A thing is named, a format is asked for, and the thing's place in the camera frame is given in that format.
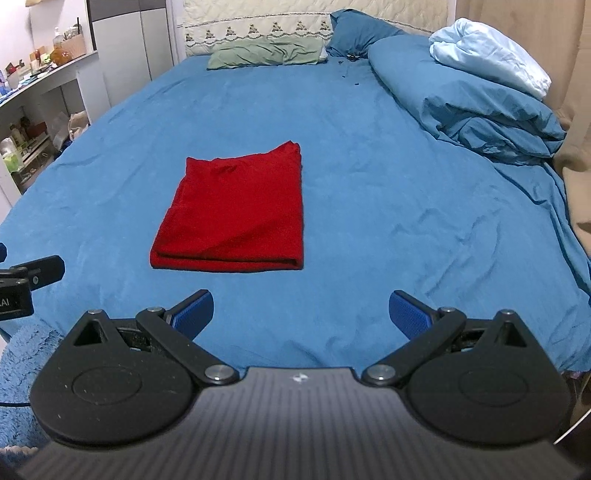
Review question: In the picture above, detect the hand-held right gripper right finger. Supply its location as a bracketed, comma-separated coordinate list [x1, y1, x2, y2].
[361, 290, 531, 387]

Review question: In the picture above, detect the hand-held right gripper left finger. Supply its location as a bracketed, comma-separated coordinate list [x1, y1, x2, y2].
[73, 289, 240, 387]

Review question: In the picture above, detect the red knit sweater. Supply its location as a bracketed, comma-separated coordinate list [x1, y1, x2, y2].
[150, 141, 305, 272]

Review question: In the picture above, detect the blue fluffy rug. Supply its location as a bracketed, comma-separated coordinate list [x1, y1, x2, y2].
[0, 318, 65, 448]

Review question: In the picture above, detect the bed with blue sheet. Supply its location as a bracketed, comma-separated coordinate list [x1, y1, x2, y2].
[0, 44, 591, 376]

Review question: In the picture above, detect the white bag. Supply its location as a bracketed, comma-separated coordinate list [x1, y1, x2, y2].
[68, 111, 90, 141]

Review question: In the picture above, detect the white shelf unit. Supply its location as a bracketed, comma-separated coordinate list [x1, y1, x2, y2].
[0, 48, 100, 208]

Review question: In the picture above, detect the blue duvet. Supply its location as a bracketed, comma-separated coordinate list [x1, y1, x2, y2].
[368, 34, 568, 165]

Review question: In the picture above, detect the white and grey wardrobe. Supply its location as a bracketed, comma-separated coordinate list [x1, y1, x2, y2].
[85, 0, 178, 112]

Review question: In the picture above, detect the green pillow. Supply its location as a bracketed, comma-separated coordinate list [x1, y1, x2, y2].
[207, 37, 329, 71]

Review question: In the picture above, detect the light blue quilt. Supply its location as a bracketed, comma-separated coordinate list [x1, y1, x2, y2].
[428, 18, 552, 100]

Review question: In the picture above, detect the blue pillow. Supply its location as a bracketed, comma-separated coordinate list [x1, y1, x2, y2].
[325, 9, 407, 60]

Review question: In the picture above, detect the cream quilted headboard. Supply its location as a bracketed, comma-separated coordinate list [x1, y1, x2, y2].
[184, 0, 451, 58]

